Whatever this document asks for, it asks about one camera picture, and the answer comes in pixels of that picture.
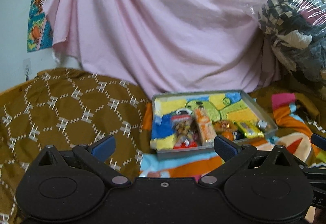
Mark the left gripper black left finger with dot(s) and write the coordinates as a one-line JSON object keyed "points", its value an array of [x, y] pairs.
{"points": [[93, 157]]}

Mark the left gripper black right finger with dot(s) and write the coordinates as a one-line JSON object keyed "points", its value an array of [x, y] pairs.
{"points": [[234, 157]]}

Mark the small orange fruit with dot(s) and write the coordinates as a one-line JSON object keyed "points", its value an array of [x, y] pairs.
{"points": [[228, 135]]}

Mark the brown candy packet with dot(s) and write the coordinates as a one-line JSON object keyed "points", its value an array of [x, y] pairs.
{"points": [[224, 126]]}

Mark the clear bag of nuts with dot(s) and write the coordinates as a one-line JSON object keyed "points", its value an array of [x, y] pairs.
{"points": [[184, 131]]}

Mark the yellow green snack packet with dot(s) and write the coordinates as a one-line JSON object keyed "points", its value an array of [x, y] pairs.
{"points": [[249, 130]]}

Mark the orange cracker packet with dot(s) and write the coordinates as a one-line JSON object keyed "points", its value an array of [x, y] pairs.
{"points": [[204, 125]]}

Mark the grey tray with cartoon drawing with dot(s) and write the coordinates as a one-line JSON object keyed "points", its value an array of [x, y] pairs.
{"points": [[231, 105]]}

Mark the colourful cartoon blanket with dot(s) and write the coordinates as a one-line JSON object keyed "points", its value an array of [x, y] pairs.
{"points": [[298, 115]]}

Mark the pink cloth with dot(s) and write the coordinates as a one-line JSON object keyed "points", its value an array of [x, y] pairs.
{"points": [[164, 45]]}

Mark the plastic bag of clothes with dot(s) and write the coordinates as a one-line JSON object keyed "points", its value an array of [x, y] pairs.
{"points": [[295, 30]]}

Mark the colourful wall poster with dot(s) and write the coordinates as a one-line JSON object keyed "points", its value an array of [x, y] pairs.
{"points": [[40, 34]]}

